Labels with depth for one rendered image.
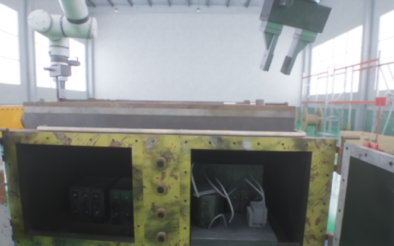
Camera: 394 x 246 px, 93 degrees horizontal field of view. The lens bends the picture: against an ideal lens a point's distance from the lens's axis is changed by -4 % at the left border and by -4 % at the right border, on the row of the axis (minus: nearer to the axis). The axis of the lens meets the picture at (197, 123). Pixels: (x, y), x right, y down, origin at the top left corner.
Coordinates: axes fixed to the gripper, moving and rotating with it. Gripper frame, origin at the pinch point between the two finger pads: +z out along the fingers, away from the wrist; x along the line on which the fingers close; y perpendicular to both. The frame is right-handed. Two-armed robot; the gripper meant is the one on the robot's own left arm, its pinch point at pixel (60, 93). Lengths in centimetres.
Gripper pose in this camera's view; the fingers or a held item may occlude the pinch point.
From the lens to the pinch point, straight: 114.1
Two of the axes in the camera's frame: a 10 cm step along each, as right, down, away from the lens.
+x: 8.5, 0.7, -5.3
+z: -0.2, 9.9, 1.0
